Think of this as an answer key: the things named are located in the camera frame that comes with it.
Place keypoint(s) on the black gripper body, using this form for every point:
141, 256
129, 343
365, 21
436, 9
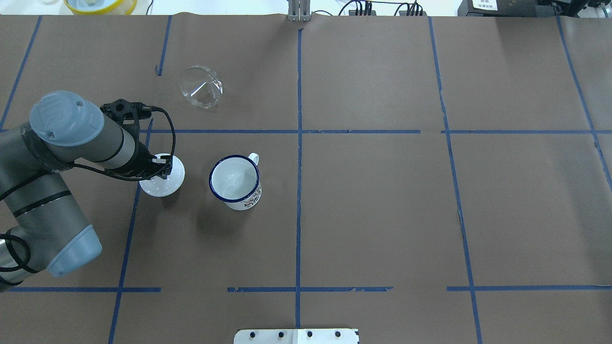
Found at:
142, 161

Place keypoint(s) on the white enamel mug lid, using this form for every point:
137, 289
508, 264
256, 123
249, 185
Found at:
160, 187

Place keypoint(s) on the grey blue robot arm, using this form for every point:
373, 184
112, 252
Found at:
64, 131

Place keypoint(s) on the clear plastic funnel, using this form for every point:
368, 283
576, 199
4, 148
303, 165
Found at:
201, 86

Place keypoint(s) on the white enamel mug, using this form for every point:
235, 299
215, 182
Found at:
236, 181

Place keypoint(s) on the yellow rimmed bowl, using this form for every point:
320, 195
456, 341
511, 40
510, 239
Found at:
101, 7

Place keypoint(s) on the black power strip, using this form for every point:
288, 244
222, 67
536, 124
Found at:
389, 8

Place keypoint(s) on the black equipment box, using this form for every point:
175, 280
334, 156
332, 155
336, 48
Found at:
535, 8

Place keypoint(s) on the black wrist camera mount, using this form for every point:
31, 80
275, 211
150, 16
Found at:
127, 114

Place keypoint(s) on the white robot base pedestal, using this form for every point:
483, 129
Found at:
298, 336

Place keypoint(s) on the aluminium frame post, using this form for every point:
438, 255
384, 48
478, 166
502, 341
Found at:
299, 11

